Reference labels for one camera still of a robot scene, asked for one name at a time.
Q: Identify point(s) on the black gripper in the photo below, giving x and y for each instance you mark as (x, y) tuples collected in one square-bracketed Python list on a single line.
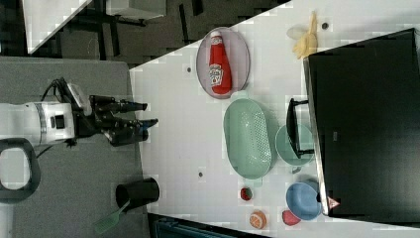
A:
[(99, 116)]

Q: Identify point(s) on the green oval strainer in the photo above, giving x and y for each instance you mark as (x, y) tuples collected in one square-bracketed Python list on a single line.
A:
[(246, 138)]

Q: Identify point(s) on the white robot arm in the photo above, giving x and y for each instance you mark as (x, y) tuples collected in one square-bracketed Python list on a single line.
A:
[(70, 117)]

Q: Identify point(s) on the black cylindrical cup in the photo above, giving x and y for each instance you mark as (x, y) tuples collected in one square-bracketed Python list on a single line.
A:
[(137, 193)]

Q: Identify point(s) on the red plush ketchup bottle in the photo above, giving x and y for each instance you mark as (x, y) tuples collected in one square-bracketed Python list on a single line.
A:
[(219, 67)]

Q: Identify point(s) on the green spatula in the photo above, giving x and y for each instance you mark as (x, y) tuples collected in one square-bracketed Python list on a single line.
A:
[(105, 224)]

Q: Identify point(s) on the grey round plate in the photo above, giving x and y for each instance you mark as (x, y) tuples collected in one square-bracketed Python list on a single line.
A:
[(237, 54)]

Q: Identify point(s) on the small red strawberry toy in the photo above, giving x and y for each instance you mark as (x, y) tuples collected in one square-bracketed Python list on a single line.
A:
[(246, 193)]

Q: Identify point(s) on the green mug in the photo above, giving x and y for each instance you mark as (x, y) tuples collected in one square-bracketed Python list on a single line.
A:
[(285, 150)]

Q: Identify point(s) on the orange slice toy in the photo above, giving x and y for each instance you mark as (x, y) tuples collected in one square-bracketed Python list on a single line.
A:
[(258, 219)]

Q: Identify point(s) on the large red strawberry toy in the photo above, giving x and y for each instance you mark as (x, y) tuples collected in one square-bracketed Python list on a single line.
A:
[(289, 218)]

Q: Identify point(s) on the blue bowl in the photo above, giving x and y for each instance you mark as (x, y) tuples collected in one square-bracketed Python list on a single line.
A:
[(302, 200)]

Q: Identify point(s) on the plush peeled banana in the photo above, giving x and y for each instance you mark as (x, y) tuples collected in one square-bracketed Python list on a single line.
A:
[(306, 40)]

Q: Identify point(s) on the black toaster oven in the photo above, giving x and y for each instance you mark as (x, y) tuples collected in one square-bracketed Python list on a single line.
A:
[(364, 106)]

